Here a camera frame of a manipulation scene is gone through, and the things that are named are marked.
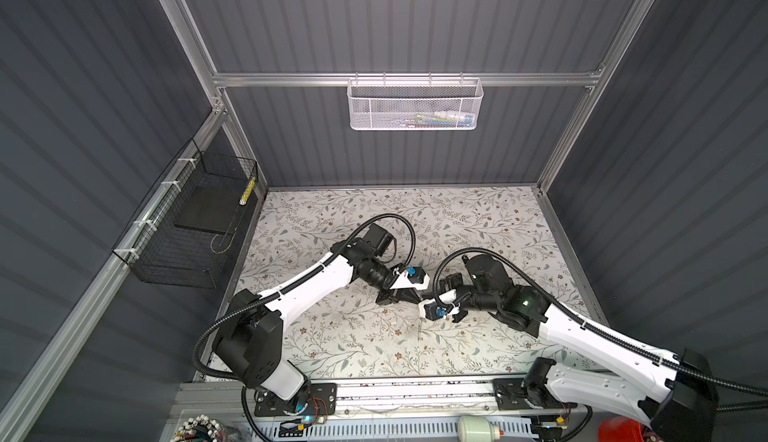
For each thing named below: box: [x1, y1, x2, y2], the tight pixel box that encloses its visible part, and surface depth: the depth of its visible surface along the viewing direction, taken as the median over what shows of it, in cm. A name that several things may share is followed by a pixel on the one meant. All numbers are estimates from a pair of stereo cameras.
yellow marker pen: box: [239, 177, 256, 206], surface depth 82 cm
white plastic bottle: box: [457, 415, 500, 442], surface depth 64 cm
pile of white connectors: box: [171, 414, 223, 442], surface depth 57 cm
